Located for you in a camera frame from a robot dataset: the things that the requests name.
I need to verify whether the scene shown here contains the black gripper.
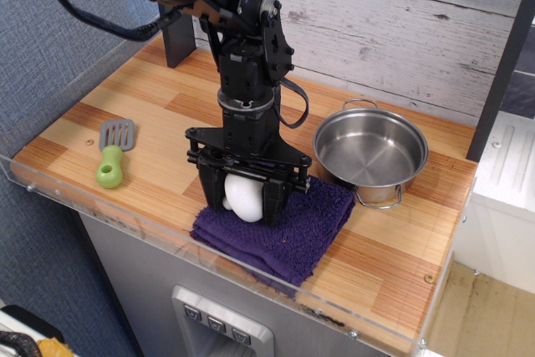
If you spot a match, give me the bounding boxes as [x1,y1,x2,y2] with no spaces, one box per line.
[186,84,312,224]

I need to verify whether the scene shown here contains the white toy mushroom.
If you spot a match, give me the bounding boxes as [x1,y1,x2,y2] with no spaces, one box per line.
[222,174,263,222]

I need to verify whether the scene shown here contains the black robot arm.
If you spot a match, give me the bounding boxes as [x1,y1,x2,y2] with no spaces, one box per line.
[153,0,312,226]

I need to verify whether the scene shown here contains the purple folded towel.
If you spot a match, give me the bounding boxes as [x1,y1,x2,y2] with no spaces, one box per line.
[191,176,355,287]

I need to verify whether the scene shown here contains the grey cabinet front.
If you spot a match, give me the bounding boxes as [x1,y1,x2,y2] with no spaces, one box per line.
[81,215,383,356]

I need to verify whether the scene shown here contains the stainless steel pot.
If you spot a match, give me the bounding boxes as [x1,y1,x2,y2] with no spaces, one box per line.
[313,99,429,210]

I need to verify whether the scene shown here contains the silver button panel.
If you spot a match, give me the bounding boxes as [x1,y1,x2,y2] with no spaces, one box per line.
[171,285,275,356]

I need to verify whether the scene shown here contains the white toy sink counter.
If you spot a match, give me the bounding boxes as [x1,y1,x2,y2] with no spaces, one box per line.
[453,112,534,293]

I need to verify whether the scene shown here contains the clear acrylic guard rail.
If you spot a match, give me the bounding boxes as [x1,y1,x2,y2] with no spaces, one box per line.
[13,12,482,356]

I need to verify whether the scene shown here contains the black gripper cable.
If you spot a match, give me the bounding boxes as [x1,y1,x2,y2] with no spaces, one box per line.
[277,76,311,129]

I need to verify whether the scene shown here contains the grey spatula green handle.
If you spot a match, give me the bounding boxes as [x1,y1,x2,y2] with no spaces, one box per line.
[95,119,135,189]

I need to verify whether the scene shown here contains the black left frame post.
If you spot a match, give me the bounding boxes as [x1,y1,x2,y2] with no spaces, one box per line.
[159,4,196,69]

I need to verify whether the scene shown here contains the black frame post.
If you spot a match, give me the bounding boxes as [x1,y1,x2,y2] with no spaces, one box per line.
[159,4,196,69]
[466,0,534,162]

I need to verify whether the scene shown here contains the black right frame post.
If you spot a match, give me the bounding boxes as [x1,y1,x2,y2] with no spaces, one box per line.
[466,0,534,162]

